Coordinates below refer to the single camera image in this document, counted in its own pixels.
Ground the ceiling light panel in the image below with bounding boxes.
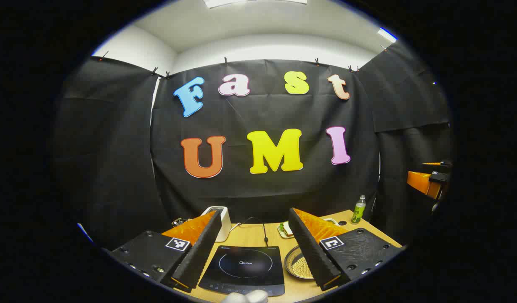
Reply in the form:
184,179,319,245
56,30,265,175
204,0,307,8
378,27,398,43

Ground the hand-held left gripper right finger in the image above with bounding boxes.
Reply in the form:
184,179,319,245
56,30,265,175
288,207,404,292

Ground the green label drink bottle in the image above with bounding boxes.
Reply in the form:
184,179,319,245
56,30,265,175
351,195,366,225

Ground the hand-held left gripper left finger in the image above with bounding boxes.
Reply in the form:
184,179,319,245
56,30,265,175
109,209,223,294

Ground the pile of soybeans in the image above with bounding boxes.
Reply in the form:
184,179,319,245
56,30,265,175
291,256,314,278

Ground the white toaster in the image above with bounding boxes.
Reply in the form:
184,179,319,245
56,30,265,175
201,206,232,242

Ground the black induction cooktop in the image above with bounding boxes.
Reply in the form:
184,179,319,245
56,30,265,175
198,245,285,297

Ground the stainless steel pot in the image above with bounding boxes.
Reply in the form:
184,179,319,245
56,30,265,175
284,245,316,280

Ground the black power cable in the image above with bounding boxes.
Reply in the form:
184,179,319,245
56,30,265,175
240,217,269,247

